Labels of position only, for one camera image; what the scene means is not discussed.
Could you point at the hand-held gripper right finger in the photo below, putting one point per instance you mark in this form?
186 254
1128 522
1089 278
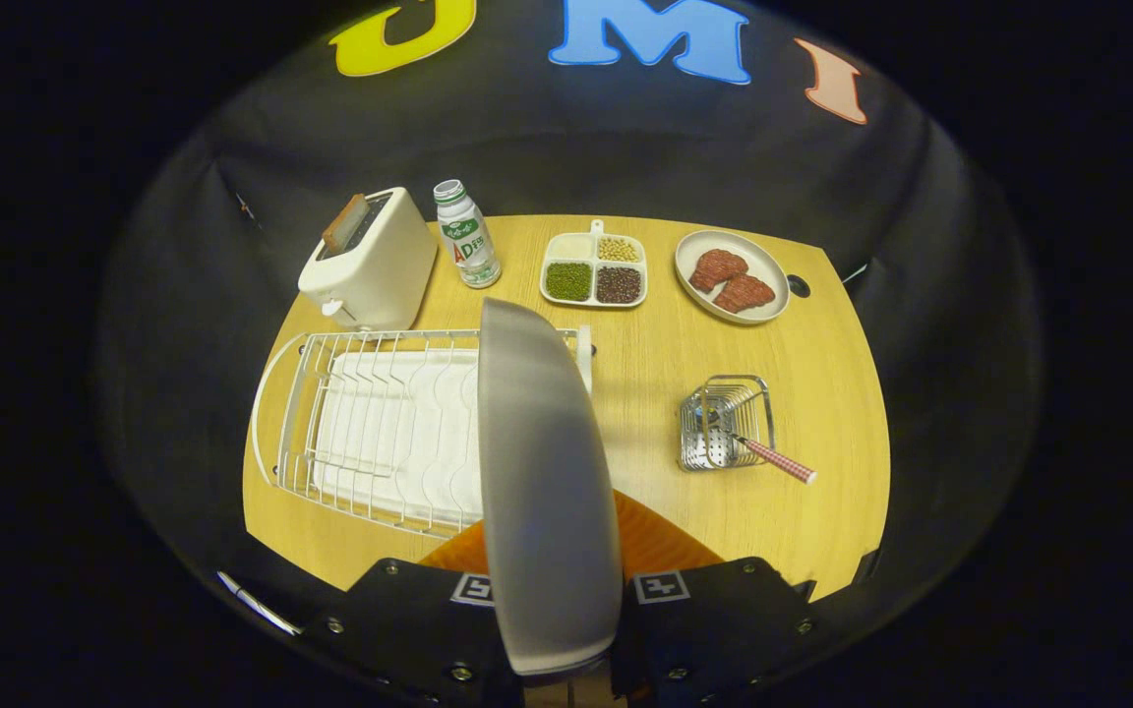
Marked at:
714 629

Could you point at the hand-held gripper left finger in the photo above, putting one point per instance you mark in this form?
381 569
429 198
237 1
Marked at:
409 629

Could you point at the beige round plate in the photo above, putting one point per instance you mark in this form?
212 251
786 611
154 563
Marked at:
547 492

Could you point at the beige plate with meat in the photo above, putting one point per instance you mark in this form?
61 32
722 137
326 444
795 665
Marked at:
773 270

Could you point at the thin white rod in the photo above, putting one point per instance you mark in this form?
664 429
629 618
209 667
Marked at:
257 602

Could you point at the red meat slice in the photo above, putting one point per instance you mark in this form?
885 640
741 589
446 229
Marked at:
719 267
745 293

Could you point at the white toaster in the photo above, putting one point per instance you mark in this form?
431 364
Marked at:
380 265

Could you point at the white divided tray with beans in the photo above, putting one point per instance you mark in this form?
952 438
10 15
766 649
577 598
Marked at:
591 265

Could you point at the white drink bottle green cap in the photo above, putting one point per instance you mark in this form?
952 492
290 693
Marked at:
466 241

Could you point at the brown toast slice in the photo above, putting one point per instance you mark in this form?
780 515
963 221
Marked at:
343 224

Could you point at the black backdrop cloth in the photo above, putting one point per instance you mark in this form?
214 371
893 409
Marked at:
626 147

